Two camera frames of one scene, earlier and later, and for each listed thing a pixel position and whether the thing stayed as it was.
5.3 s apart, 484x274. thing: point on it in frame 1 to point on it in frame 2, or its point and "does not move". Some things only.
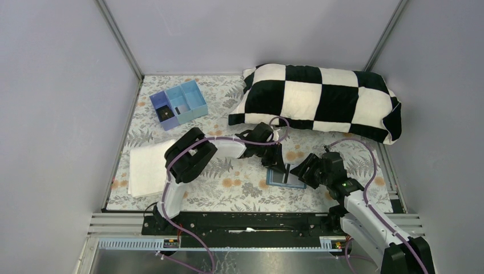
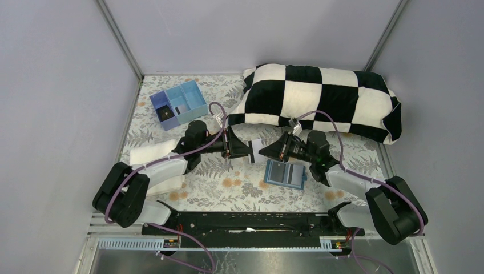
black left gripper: (272, 158) to (228, 144)
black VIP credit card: (164, 113) does not move
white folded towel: (148, 169) does not move
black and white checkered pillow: (319, 98) does not move
